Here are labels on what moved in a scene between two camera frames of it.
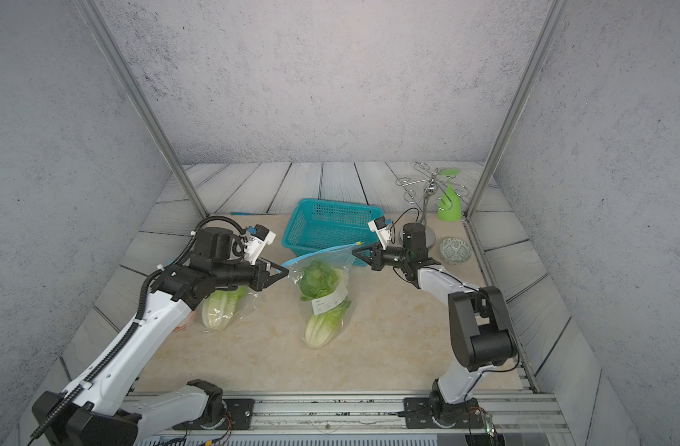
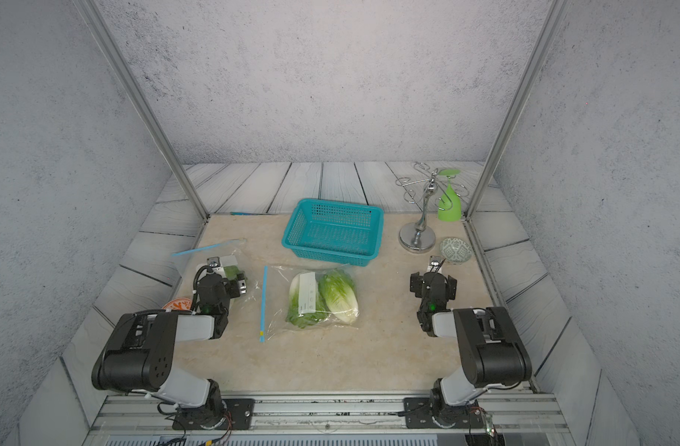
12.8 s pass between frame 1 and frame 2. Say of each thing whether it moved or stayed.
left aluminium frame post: stayed
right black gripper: moved
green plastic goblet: stayed
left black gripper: moved
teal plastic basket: stayed
